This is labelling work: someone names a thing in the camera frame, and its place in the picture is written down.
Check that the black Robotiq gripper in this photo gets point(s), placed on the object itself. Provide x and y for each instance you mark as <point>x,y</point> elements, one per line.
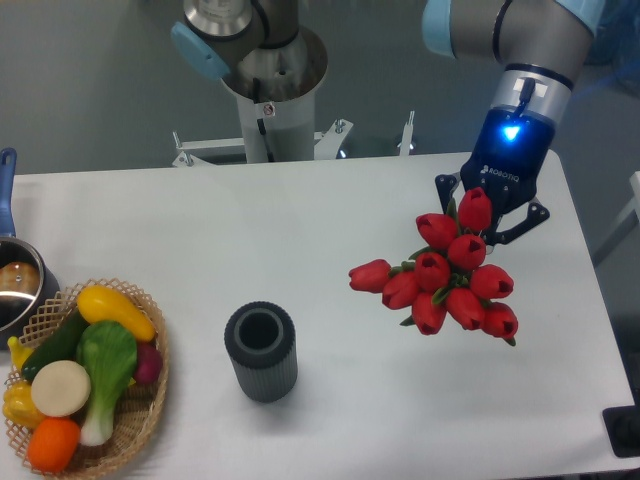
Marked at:
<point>505,163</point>

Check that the red tulip bouquet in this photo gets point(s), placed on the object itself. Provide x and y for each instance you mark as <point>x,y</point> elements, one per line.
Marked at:
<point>449,276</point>

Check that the grey robot arm with blue caps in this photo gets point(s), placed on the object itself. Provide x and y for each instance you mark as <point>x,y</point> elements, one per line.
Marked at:
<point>542,46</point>

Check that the dark grey ribbed vase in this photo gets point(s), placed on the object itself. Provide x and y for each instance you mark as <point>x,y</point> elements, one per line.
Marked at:
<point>260,339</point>

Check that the black device at table edge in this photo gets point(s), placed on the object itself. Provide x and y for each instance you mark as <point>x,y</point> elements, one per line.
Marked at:
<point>622,425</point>

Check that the yellow squash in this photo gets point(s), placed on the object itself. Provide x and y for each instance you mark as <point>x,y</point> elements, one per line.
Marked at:
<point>98,303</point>

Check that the green bok choy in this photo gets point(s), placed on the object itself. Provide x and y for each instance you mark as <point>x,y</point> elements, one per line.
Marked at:
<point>108,353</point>

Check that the woven wicker basket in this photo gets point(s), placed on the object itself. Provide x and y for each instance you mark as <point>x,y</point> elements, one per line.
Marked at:
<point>138,411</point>

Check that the green cucumber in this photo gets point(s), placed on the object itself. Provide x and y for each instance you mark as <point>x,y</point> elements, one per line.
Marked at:
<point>61,344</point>

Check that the beige round bun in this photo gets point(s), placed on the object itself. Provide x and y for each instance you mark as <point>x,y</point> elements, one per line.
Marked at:
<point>61,388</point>

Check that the yellow banana tip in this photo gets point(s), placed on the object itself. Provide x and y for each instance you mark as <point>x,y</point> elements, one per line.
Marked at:
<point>19,353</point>

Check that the orange fruit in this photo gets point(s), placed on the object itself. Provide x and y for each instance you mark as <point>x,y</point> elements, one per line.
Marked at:
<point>53,444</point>

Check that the yellow bell pepper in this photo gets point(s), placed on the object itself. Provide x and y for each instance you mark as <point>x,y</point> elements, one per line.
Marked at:
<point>19,407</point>

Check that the white frame at right edge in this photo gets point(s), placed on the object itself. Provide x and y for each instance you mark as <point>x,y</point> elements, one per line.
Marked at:
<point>622,225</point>

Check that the white metal base frame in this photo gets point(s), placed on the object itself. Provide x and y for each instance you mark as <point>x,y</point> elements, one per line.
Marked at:
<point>328,145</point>

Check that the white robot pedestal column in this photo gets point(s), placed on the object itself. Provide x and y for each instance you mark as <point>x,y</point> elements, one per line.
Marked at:
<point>278,131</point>

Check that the blue handled saucepan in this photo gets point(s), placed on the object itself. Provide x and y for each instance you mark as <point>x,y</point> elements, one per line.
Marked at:
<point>26,281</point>

